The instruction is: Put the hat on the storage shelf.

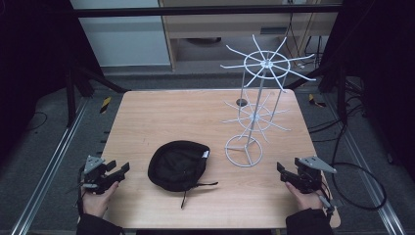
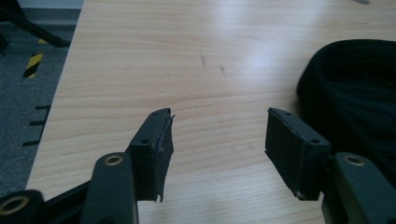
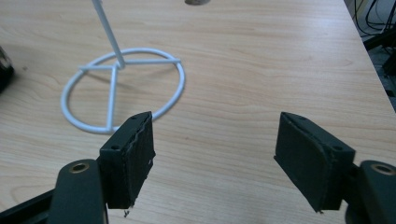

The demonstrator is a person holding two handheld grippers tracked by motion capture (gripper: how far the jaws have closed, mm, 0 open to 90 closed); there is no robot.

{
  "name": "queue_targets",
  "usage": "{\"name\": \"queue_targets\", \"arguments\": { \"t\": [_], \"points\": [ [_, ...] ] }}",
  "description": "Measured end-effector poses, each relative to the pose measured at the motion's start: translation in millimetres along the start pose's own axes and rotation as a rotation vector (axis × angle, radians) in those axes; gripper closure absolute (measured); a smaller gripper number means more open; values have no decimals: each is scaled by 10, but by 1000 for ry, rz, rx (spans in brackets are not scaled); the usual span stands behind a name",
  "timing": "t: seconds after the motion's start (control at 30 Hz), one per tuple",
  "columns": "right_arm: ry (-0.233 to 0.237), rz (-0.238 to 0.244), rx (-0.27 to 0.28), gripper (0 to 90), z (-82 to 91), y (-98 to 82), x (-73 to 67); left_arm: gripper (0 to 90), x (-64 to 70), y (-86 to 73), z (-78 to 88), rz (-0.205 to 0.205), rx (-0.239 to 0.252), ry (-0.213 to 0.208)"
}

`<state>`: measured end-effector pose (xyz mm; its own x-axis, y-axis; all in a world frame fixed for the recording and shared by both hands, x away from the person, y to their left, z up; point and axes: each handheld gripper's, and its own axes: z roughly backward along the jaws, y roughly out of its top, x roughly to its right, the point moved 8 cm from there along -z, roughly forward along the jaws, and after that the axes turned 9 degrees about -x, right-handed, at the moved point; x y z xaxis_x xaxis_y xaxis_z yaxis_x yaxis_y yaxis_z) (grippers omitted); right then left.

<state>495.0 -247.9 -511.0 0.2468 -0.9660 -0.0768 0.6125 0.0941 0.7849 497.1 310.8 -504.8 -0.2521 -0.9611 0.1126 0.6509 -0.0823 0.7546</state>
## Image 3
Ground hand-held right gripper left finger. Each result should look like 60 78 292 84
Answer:
98 110 157 210

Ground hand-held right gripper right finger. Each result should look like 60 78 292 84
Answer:
274 111 357 214

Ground dark object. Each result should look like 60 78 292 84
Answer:
0 46 15 94

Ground white wire stand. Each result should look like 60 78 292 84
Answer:
60 0 187 135

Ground black cables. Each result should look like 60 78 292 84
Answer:
353 0 396 35

